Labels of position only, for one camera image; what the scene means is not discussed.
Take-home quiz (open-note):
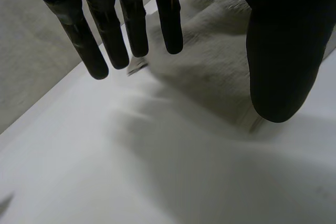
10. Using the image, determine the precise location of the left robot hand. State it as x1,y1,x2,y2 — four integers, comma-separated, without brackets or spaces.
5,0,336,124

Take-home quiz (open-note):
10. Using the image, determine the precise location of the grey towel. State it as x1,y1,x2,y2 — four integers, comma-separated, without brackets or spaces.
127,0,333,133

